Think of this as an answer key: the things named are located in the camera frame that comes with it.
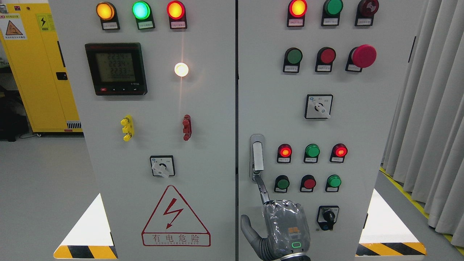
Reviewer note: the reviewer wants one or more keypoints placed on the black key selector switch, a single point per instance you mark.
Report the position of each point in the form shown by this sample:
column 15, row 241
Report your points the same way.
column 327, row 217

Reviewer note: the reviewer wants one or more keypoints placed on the grey robotic right hand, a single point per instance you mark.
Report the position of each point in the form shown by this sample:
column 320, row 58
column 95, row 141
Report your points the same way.
column 286, row 223

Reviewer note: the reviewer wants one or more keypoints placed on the green push button lower right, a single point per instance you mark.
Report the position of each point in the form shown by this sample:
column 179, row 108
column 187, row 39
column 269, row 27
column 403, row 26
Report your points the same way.
column 333, row 183

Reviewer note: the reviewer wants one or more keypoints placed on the green lamp middle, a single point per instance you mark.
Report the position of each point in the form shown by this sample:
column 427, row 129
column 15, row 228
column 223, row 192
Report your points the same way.
column 311, row 153

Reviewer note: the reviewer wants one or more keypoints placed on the white lit indicator lamp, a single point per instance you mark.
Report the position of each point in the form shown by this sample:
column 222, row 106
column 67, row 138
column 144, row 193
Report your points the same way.
column 181, row 69

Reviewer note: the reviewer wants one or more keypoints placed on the red lit lamp top right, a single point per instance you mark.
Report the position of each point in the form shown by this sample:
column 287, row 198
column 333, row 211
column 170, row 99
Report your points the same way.
column 296, row 13

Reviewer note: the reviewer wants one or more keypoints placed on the green push button upper row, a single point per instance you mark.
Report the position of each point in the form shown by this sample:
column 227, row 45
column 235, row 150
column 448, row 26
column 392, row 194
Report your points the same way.
column 292, row 60

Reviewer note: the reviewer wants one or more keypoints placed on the yellow terminal connector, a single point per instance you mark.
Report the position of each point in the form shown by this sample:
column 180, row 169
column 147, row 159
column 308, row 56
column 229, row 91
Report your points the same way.
column 128, row 127

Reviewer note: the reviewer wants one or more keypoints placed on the red push button upper row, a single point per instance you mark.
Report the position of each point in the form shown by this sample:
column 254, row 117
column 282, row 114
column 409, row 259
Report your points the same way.
column 324, row 60

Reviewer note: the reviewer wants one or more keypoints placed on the dark red buzzer top right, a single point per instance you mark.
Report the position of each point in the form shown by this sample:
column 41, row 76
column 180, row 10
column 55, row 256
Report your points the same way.
column 366, row 10

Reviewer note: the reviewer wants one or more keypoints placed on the door rotary switch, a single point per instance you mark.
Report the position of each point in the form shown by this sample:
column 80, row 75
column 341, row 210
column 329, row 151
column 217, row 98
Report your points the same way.
column 318, row 106
column 162, row 166

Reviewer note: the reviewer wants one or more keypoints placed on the red indicator lamp top left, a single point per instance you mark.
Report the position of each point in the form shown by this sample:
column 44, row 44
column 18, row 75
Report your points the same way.
column 177, row 15

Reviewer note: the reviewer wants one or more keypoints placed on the black digital power meter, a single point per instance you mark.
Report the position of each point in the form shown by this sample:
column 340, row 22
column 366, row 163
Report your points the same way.
column 116, row 68

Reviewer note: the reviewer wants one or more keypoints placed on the red terminal connector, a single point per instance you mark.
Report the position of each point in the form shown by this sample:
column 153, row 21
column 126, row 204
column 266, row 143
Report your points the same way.
column 187, row 127

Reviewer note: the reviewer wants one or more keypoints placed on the grey cabinet door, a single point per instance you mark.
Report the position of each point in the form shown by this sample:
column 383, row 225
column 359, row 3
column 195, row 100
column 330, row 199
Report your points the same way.
column 273, row 103
column 205, row 170

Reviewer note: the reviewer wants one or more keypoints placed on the red push button lower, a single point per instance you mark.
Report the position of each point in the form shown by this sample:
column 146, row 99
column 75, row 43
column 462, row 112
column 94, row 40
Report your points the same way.
column 308, row 183

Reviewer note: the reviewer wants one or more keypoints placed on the red lit lamp middle left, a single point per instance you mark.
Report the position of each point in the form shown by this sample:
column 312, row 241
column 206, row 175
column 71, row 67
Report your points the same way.
column 284, row 153

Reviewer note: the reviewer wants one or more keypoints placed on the right door upper rotary switch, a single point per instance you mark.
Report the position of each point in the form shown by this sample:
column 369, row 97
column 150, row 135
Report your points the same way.
column 318, row 106

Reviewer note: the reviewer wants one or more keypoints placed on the red mushroom emergency stop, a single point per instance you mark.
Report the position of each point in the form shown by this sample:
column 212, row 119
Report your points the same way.
column 361, row 57

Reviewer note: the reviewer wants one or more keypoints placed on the green push button lower left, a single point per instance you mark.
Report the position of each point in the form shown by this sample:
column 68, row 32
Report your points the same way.
column 281, row 184

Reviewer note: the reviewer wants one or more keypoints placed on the red lit lamp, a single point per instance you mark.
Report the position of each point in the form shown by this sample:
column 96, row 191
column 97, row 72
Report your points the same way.
column 296, row 13
column 338, row 153
column 284, row 153

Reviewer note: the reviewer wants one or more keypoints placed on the grey left cabinet door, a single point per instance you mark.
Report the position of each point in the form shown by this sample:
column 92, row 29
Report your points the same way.
column 205, row 170

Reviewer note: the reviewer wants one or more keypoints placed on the red lit lamp middle right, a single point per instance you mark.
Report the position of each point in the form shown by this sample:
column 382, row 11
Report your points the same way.
column 338, row 153

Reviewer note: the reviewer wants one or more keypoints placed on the grey right cabinet door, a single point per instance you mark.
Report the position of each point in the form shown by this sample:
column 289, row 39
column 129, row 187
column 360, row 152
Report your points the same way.
column 273, row 103

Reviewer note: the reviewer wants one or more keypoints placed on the yellow safety cabinet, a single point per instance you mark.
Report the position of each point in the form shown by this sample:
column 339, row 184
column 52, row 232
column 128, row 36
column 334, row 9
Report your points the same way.
column 31, row 43

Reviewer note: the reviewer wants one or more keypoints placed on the left door rotary switch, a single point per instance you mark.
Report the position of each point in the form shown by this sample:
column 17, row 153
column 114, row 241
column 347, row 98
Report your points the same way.
column 162, row 166

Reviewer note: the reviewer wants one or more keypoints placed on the grey curtain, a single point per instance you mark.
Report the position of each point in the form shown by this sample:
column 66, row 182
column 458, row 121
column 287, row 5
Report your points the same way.
column 425, row 146

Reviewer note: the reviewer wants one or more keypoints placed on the green lamp top right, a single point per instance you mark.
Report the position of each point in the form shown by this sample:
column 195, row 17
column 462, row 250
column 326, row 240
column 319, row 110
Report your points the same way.
column 331, row 12

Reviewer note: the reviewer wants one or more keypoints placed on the red electric danger sign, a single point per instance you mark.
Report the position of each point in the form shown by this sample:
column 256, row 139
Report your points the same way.
column 173, row 223

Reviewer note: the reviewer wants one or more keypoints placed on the green indicator lamp top left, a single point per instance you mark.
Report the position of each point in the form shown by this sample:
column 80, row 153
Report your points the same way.
column 143, row 15

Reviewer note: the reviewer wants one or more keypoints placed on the silver cabinet door handle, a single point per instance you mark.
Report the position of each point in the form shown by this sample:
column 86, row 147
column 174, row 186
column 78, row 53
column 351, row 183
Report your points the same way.
column 256, row 156

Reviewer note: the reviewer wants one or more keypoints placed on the yellow indicator lamp top left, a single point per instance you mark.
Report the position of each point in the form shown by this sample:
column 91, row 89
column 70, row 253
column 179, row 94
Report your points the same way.
column 107, row 13

